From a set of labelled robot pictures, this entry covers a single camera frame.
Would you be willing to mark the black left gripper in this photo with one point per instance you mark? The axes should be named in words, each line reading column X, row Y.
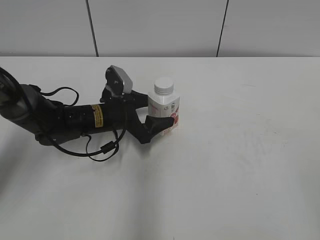
column 121, row 111

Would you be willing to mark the white square drink bottle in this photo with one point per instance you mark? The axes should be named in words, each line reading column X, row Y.
column 162, row 106

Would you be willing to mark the white screw cap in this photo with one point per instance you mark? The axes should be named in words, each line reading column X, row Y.
column 163, row 86

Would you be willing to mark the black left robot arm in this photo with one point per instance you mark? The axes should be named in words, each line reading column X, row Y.
column 28, row 107

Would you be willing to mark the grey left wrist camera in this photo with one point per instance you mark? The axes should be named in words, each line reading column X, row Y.
column 117, row 81

